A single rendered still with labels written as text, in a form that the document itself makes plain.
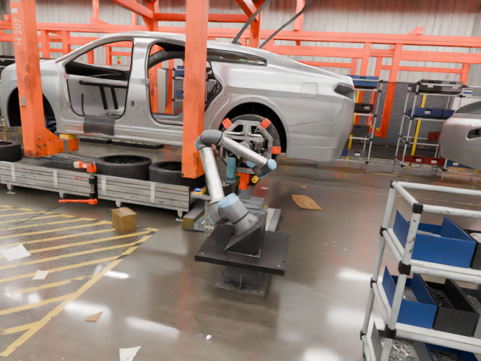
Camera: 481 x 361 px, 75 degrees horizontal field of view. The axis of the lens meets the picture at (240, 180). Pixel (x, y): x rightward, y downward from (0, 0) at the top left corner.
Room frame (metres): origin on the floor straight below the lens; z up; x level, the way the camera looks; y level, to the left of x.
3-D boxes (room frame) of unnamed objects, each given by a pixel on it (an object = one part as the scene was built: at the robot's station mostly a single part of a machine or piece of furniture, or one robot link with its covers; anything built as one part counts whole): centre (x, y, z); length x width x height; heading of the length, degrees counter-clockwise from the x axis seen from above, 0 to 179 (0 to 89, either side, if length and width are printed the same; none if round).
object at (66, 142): (3.92, 2.33, 0.69); 0.52 x 0.17 x 0.35; 168
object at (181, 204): (3.86, 1.65, 0.14); 2.47 x 0.85 x 0.27; 78
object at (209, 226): (2.82, 0.25, 0.21); 0.10 x 0.10 x 0.42; 78
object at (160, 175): (3.68, 0.76, 0.39); 0.66 x 0.66 x 0.24
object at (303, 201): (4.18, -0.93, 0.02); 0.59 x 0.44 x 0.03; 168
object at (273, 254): (2.15, -0.08, 0.15); 0.60 x 0.60 x 0.30; 79
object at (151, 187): (3.48, 1.73, 0.28); 2.47 x 0.09 x 0.22; 78
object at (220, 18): (6.06, 0.88, 2.67); 1.77 x 0.10 x 0.12; 78
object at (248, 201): (3.45, -0.07, 0.32); 0.40 x 0.30 x 0.28; 78
